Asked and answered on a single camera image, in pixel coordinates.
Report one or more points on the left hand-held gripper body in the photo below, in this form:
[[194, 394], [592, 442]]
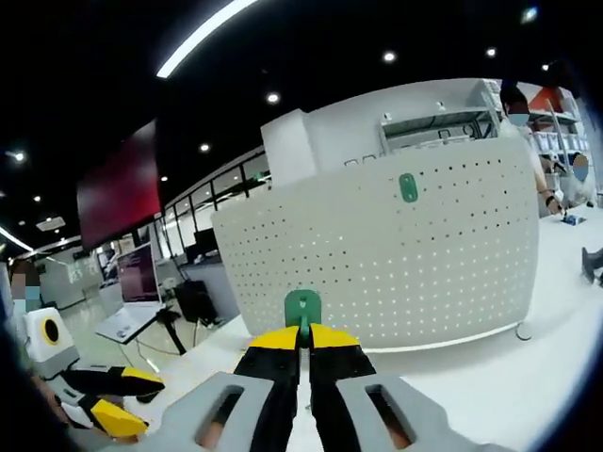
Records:
[[49, 336]]

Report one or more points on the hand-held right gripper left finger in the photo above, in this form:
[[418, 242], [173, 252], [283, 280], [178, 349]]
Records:
[[268, 391]]

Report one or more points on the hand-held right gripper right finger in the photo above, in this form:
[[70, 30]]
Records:
[[339, 391]]

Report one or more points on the green hook assembly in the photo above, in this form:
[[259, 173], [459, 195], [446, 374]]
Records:
[[301, 306]]

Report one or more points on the white perforated mounting plate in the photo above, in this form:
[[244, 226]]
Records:
[[377, 263]]

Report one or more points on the green tag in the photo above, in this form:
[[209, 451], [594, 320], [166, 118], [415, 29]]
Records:
[[408, 188]]

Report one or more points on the black laptop stand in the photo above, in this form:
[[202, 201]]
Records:
[[174, 329]]

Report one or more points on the white open laptop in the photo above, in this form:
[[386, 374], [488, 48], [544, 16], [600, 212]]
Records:
[[136, 278]]

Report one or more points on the ceiling air vent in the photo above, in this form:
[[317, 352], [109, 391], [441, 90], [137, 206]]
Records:
[[49, 224]]

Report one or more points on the black computer tower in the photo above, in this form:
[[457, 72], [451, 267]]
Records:
[[195, 301]]

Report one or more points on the black desk monitor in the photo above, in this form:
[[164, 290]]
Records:
[[205, 245]]

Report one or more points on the grey curved object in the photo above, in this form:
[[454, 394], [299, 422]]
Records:
[[591, 268]]

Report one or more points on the white metal shelf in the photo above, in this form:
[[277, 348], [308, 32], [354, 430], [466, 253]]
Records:
[[438, 127]]

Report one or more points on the small blue object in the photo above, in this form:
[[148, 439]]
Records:
[[571, 220]]

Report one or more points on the long ceiling strip light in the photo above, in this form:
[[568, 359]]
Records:
[[207, 40]]

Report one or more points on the large red wall screen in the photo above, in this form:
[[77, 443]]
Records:
[[120, 188]]

